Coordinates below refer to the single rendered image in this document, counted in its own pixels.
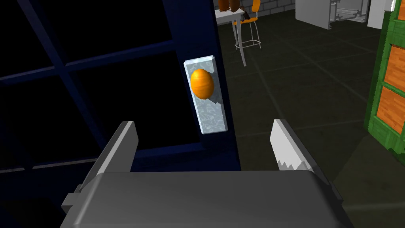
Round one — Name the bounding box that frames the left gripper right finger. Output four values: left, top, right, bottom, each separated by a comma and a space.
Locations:
269, 119, 331, 187

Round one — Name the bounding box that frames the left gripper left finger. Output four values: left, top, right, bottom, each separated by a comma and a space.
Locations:
78, 120, 139, 190

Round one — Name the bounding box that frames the dark blue glazed door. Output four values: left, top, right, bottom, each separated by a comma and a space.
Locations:
0, 0, 242, 228

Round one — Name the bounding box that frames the silver door knob plate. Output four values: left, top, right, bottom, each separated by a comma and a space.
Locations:
183, 55, 228, 135

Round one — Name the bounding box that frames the orange door knob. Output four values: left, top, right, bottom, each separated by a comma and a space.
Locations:
190, 68, 215, 100

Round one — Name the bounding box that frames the green shelf with orange panels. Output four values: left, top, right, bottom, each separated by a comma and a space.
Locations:
363, 0, 405, 156

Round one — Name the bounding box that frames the orange bar stool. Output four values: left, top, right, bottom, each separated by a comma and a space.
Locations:
233, 0, 262, 51

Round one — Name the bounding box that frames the white table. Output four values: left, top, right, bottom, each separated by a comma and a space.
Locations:
214, 8, 247, 67

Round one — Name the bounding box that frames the white cabinet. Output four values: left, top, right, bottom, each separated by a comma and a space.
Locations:
295, 0, 394, 30

